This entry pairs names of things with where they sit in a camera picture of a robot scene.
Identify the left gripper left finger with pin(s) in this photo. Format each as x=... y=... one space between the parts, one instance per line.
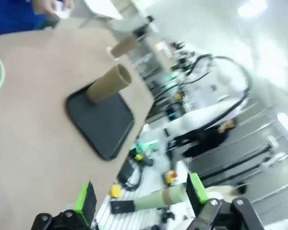
x=86 y=203

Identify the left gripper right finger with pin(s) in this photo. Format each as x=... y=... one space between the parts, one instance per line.
x=196 y=191

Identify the white paper doily coaster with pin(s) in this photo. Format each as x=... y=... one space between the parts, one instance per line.
x=63 y=13

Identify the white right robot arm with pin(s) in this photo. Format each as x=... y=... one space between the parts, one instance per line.
x=213 y=95

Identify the person's left hand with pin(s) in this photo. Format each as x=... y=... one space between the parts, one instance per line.
x=68 y=3

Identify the person's right hand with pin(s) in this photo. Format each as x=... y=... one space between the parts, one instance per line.
x=45 y=6

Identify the yellow emergency stop box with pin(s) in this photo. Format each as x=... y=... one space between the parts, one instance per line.
x=170 y=177

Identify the black rectangular block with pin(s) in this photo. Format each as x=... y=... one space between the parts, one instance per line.
x=121 y=207

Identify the person in black clothes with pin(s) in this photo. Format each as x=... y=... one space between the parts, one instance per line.
x=206 y=141

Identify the black green handheld device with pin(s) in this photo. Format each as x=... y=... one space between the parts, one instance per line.
x=146 y=161

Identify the black plastic serving tray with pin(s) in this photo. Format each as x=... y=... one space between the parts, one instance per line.
x=103 y=129

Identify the white table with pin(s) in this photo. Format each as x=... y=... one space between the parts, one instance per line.
x=103 y=8

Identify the person in blue shirt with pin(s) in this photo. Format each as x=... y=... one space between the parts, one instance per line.
x=14 y=16

